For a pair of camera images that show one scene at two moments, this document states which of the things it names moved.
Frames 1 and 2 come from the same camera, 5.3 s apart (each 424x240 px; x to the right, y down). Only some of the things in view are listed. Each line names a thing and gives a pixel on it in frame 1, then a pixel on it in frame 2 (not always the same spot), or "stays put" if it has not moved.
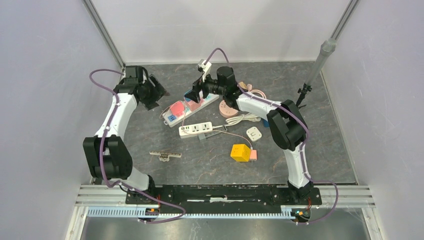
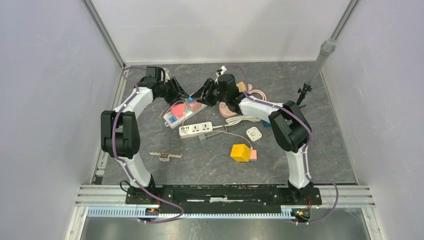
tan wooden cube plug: [242, 84] stays put
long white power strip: [170, 119] stays put
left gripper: [156, 95] → [176, 95]
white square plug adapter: [254, 134] stays put
